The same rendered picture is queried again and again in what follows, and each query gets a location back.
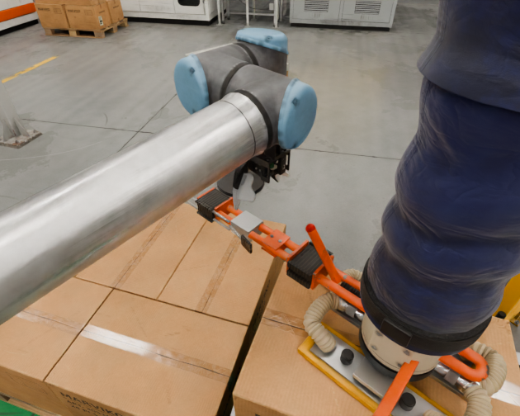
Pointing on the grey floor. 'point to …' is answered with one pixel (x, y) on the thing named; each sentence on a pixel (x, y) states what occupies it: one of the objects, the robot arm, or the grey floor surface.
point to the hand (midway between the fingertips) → (255, 194)
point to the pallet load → (80, 16)
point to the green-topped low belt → (251, 12)
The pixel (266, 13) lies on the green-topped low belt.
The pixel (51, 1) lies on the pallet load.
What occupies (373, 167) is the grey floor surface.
